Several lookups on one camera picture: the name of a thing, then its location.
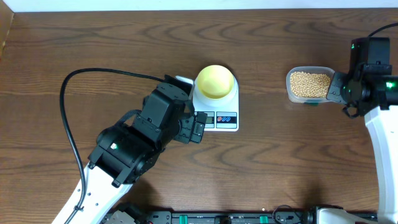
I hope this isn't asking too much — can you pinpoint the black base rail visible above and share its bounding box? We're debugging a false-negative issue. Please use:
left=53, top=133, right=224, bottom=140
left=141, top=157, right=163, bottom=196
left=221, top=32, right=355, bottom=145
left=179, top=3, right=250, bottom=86
left=100, top=203, right=321, bottom=224

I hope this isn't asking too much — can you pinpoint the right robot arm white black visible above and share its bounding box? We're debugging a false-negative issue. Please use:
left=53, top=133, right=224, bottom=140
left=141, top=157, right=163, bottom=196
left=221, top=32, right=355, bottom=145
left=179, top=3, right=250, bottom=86
left=326, top=37, right=397, bottom=223

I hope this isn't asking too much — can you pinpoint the clear container of soybeans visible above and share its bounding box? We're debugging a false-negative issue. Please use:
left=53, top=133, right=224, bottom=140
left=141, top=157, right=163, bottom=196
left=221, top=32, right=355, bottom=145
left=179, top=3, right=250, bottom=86
left=286, top=66, right=335, bottom=104

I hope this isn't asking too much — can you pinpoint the white digital kitchen scale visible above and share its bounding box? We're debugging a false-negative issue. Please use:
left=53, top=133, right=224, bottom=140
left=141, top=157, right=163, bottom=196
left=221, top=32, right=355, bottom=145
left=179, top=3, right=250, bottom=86
left=193, top=76, right=239, bottom=132

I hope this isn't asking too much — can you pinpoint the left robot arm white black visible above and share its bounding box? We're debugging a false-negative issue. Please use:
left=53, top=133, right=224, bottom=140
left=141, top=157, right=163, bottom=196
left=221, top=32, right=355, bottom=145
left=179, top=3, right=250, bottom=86
left=54, top=76, right=207, bottom=223

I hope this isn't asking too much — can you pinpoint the yellow plastic bowl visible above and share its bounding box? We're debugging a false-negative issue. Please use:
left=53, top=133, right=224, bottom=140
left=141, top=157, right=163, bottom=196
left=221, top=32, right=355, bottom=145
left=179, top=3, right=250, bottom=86
left=196, top=65, right=234, bottom=100

